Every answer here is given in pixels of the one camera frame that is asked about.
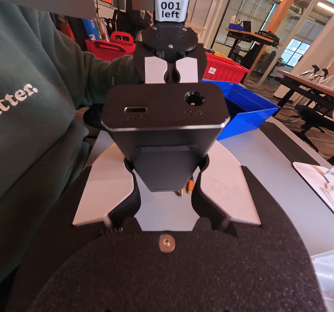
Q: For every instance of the black office chair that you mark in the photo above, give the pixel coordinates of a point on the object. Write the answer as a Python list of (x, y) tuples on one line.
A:
[(313, 116)]

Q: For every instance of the large black USB hub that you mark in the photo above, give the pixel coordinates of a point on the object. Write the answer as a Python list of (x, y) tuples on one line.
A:
[(161, 134)]

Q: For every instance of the red plastic bin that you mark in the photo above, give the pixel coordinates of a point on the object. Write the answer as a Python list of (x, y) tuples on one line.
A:
[(227, 69)]

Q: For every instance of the clear plastic bin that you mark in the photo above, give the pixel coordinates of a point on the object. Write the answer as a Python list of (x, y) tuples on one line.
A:
[(326, 278)]

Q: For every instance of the window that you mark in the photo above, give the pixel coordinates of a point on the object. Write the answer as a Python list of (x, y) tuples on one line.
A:
[(296, 52)]

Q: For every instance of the person's left forearm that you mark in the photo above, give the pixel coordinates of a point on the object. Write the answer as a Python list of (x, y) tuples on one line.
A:
[(104, 77)]

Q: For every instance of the person's green sweatshirt torso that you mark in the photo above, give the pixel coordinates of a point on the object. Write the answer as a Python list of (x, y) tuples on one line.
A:
[(31, 108)]

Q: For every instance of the wooden side table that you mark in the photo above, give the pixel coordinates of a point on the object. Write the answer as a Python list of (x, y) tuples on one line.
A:
[(305, 81)]

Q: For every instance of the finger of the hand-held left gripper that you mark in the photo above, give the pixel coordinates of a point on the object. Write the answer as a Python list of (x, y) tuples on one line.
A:
[(154, 69), (189, 69)]

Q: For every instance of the black chair armrest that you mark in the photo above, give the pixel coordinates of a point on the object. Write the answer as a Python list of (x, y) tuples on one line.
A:
[(92, 116)]

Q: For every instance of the shiny metal tools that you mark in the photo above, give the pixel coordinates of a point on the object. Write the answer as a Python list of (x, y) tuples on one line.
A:
[(314, 69)]

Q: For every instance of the wooden support post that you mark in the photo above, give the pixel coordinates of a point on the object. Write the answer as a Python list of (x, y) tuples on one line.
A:
[(281, 17)]

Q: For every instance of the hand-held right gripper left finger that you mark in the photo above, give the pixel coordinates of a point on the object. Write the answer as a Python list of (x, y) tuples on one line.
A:
[(104, 192)]

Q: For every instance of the blue plastic bin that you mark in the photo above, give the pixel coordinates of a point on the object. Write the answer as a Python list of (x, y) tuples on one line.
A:
[(248, 119)]

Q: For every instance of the colourful printed boxes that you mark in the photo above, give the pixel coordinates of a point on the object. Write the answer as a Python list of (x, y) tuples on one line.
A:
[(95, 29)]

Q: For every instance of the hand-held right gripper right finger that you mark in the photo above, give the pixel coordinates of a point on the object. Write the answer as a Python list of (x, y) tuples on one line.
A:
[(229, 194)]

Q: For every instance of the black backpack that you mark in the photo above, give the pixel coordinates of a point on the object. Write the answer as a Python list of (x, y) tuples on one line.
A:
[(268, 38)]

